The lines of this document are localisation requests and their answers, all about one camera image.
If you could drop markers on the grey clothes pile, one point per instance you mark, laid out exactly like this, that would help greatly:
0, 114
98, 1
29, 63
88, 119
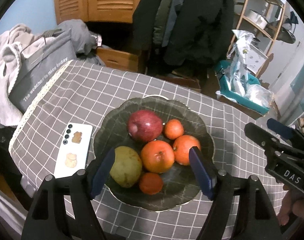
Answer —
84, 42

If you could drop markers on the large orange with stem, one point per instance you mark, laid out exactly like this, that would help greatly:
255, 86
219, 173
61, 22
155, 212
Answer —
181, 147

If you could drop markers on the teal plastic basket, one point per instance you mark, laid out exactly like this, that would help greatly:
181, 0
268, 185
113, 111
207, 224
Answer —
234, 91

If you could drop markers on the grey bag hanging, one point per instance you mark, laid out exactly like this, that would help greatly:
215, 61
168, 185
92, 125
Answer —
285, 34

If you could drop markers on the dark green glass plate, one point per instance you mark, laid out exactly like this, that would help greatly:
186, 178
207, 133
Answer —
180, 185

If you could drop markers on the white smartphone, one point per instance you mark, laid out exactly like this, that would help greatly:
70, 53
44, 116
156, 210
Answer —
73, 150

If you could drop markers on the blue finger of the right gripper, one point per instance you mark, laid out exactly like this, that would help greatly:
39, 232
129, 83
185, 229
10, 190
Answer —
294, 136
269, 142

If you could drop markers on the person right hand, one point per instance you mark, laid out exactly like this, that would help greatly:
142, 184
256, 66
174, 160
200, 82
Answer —
290, 205

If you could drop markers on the wooden louvered wardrobe doors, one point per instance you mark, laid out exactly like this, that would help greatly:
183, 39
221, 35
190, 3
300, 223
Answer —
97, 0

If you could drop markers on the yellow pear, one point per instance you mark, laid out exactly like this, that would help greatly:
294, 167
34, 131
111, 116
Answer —
127, 167

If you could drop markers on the white printed plastic bag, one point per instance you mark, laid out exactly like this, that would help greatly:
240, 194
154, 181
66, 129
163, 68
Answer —
238, 67

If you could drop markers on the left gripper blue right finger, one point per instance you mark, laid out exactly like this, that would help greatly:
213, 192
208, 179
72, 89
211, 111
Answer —
204, 171

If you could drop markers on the grey checked tablecloth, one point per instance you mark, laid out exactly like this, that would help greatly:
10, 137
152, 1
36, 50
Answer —
85, 93

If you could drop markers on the small tangerine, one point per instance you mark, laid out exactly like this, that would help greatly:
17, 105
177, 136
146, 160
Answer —
173, 129
150, 183

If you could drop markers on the grey text storage bag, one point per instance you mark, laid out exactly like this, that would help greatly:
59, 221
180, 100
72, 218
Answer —
38, 68

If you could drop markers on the white cooking pot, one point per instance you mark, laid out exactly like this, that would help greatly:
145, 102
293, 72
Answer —
257, 18

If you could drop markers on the black hanging coat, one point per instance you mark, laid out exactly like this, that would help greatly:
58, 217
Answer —
187, 36

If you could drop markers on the red apple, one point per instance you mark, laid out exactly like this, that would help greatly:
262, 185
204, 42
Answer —
144, 125

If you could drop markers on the clear plastic bag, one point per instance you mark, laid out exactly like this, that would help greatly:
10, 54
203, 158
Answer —
259, 95

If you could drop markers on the wooden shelf rack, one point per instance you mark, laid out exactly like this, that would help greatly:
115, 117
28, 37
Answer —
272, 10

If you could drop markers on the wooden drawer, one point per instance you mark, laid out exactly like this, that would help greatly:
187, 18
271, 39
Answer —
118, 59

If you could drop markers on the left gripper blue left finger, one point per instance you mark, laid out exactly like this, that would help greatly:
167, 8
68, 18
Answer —
100, 171

